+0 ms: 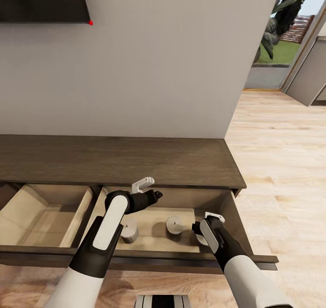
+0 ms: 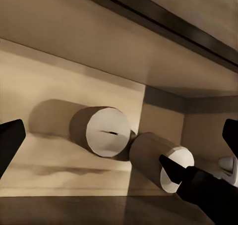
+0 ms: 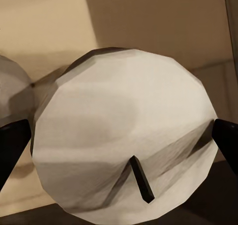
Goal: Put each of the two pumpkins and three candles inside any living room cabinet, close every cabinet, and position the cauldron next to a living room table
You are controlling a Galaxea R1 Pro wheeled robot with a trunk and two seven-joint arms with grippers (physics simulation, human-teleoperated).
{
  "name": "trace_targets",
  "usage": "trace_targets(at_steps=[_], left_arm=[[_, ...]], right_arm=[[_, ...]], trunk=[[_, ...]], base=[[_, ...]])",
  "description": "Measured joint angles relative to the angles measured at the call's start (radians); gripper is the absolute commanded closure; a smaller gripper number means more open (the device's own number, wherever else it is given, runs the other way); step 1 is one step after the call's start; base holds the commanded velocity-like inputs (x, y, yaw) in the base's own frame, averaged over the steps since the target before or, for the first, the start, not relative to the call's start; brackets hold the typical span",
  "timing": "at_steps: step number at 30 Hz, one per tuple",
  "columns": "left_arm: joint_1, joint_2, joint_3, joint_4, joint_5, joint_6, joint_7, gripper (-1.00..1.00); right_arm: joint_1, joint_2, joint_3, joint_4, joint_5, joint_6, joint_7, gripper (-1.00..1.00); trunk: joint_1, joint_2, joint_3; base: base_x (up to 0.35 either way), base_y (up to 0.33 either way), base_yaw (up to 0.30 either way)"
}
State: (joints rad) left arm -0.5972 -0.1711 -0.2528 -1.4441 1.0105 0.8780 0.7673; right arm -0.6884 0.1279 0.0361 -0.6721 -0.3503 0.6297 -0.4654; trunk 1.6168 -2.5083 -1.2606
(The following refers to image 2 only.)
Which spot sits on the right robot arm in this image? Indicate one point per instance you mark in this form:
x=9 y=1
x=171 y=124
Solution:
x=216 y=194

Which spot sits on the cabinet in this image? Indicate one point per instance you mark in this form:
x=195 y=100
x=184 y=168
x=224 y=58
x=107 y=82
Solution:
x=171 y=66

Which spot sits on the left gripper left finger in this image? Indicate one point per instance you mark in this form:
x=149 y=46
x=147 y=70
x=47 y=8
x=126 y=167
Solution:
x=12 y=135

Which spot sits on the pillar candle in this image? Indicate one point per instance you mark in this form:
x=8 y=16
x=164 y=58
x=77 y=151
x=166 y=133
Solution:
x=103 y=131
x=144 y=156

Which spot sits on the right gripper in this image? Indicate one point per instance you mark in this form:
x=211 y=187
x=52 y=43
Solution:
x=217 y=198

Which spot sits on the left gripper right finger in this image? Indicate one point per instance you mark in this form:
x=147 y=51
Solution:
x=230 y=135

